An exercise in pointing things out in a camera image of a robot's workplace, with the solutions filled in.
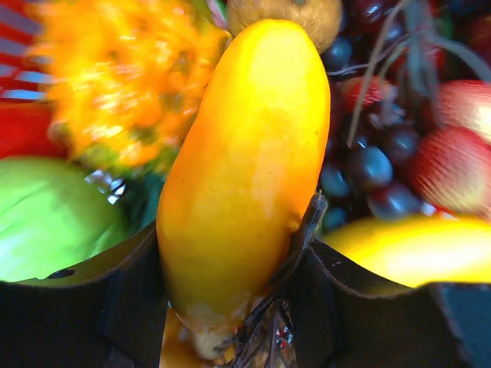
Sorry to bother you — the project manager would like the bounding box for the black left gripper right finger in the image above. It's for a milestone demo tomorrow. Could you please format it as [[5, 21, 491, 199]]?
[[229, 191, 491, 368]]

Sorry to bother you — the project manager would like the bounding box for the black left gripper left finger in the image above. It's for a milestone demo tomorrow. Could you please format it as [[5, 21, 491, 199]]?
[[1, 224, 167, 367]]

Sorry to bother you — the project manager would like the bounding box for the orange mango toy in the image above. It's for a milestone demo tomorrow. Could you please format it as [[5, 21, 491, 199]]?
[[155, 18, 331, 334]]

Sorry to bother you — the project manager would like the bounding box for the brown longan bunch toy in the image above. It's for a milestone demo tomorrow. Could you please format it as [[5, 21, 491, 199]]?
[[226, 0, 343, 53]]

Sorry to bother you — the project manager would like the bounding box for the yellow bell pepper toy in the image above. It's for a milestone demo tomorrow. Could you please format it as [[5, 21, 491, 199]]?
[[321, 215, 490, 288]]

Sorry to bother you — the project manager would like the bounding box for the green fruit toy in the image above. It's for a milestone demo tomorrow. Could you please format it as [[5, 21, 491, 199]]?
[[1, 156, 129, 282]]

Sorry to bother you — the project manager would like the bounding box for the red apple toy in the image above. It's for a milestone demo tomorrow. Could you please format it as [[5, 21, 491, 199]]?
[[410, 80, 490, 219]]

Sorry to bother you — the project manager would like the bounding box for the spiky yellow fruit toy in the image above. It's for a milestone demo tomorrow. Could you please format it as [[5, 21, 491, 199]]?
[[26, 1, 231, 176]]

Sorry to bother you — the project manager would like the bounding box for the red plastic basket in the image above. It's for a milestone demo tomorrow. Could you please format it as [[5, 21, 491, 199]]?
[[1, 1, 66, 158]]

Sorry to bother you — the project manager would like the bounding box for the dark grape bunch toy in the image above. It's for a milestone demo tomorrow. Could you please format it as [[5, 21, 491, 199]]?
[[319, 1, 438, 234]]

